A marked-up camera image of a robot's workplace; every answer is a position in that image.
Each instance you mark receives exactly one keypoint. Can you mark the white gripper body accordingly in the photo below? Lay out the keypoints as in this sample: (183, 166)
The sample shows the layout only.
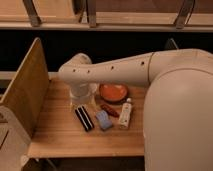
(80, 90)

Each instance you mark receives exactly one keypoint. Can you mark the white ceramic cup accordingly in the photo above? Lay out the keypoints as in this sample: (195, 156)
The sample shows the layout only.
(87, 100)

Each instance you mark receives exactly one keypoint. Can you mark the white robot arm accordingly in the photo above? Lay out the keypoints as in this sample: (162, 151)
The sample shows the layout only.
(178, 107)

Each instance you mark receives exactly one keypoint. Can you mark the orange ceramic bowl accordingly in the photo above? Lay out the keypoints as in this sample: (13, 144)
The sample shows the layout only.
(113, 93)

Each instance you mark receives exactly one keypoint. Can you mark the black striped case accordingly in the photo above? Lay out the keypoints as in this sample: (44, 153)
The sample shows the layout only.
(84, 118)

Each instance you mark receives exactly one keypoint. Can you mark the red-brown snack bar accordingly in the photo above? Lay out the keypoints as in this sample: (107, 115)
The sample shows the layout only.
(109, 110)

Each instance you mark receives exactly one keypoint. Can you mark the blue sponge block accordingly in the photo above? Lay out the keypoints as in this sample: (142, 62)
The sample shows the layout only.
(103, 120)

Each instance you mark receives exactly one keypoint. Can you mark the white tube bottle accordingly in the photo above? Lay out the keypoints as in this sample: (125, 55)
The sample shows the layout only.
(125, 114)

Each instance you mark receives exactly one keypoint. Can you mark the wooden side panel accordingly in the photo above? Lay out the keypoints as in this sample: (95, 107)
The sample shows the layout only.
(23, 99)

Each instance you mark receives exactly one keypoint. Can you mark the wooden shelf rail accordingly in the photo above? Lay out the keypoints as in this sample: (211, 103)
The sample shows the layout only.
(108, 15)

